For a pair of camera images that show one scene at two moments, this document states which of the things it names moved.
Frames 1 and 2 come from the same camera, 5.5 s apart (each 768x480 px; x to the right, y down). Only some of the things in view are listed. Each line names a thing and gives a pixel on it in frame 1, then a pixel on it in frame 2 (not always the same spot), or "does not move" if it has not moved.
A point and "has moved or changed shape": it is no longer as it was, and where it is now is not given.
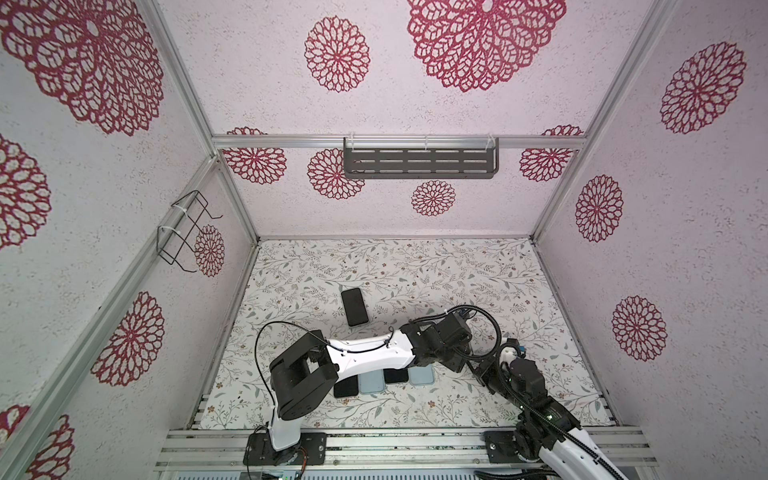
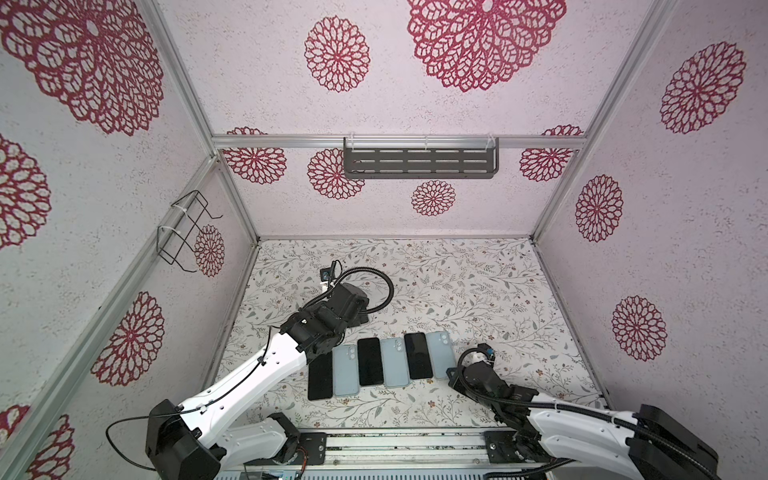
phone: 396,375 has moved or changed shape
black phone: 347,387 has moved or changed shape
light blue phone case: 419,375 -> 394,360
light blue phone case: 370,382 has moved or changed shape
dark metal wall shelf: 420,157 does not move
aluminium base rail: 387,449 does not move
